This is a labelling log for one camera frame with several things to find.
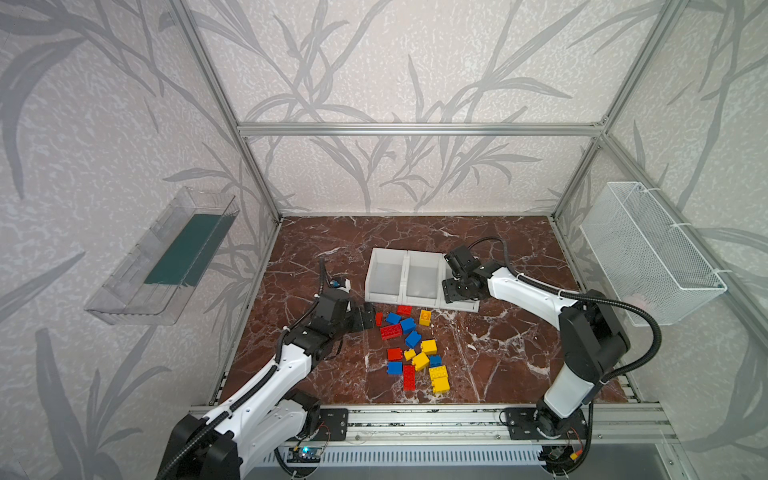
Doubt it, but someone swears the blue lego top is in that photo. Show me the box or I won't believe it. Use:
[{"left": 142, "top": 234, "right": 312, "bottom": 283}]
[{"left": 385, "top": 313, "right": 402, "bottom": 325}]

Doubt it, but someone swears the long red lego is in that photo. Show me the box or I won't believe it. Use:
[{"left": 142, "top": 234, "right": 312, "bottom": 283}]
[
  {"left": 380, "top": 324, "right": 403, "bottom": 341},
  {"left": 403, "top": 364, "right": 416, "bottom": 392}
]

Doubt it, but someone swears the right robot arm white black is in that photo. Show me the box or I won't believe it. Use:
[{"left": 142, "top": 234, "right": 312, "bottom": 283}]
[{"left": 443, "top": 246, "right": 662, "bottom": 436}]

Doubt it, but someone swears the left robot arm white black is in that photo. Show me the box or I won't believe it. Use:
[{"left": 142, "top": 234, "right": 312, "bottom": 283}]
[{"left": 156, "top": 288, "right": 378, "bottom": 479}]

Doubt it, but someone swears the red lego near bin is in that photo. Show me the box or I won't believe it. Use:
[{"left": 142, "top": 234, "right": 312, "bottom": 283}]
[{"left": 396, "top": 305, "right": 412, "bottom": 317}]

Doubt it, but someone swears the red lego lower square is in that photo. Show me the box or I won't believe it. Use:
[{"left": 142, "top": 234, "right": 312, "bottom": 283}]
[{"left": 387, "top": 348, "right": 403, "bottom": 362}]

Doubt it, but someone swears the white three-compartment sorting bin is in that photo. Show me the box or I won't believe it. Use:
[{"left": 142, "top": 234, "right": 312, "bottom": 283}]
[{"left": 365, "top": 248, "right": 479, "bottom": 313}]

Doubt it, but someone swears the long yellow lego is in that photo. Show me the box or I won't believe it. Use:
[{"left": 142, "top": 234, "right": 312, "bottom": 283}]
[{"left": 429, "top": 366, "right": 450, "bottom": 394}]

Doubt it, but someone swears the left controller board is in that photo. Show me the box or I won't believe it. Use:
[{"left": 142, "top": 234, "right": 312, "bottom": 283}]
[{"left": 286, "top": 446, "right": 325, "bottom": 464}]

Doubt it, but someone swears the right controller wiring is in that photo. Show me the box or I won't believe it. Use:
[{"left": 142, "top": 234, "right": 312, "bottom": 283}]
[{"left": 538, "top": 443, "right": 586, "bottom": 466}]

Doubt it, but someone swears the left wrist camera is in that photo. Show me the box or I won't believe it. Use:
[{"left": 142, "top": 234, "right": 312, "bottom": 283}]
[{"left": 329, "top": 276, "right": 351, "bottom": 293}]

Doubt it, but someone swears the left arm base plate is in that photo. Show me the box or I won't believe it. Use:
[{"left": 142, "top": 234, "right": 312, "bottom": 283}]
[{"left": 298, "top": 408, "right": 350, "bottom": 442}]

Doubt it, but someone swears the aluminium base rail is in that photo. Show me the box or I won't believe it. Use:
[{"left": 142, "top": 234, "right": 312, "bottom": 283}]
[{"left": 328, "top": 403, "right": 679, "bottom": 446}]

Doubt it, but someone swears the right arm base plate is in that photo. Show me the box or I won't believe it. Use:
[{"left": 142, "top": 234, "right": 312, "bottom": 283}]
[{"left": 499, "top": 407, "right": 588, "bottom": 440}]

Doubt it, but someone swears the white wire mesh basket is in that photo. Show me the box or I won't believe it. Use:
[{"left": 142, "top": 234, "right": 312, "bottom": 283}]
[{"left": 580, "top": 181, "right": 727, "bottom": 326}]

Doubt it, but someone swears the clear plastic wall tray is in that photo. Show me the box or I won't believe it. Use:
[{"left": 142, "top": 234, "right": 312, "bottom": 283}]
[{"left": 85, "top": 187, "right": 240, "bottom": 326}]

